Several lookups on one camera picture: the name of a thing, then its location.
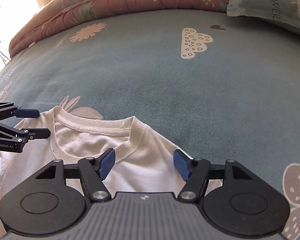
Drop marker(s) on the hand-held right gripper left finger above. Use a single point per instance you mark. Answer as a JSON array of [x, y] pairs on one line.
[[106, 163]]

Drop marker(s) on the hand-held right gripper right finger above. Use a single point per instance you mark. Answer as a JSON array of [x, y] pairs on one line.
[[182, 165]]

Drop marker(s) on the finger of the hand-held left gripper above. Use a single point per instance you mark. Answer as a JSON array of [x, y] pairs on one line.
[[40, 133], [27, 113]]

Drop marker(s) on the white printed sweatshirt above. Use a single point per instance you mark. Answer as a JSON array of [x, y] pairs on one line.
[[140, 165]]

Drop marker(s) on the blue floral bed sheet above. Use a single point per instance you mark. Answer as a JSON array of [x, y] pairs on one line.
[[140, 80]]

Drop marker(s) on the folded pink floral quilt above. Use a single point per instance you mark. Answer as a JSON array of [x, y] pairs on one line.
[[115, 2]]

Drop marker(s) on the teal flower print pillow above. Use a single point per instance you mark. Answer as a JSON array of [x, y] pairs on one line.
[[270, 2]]

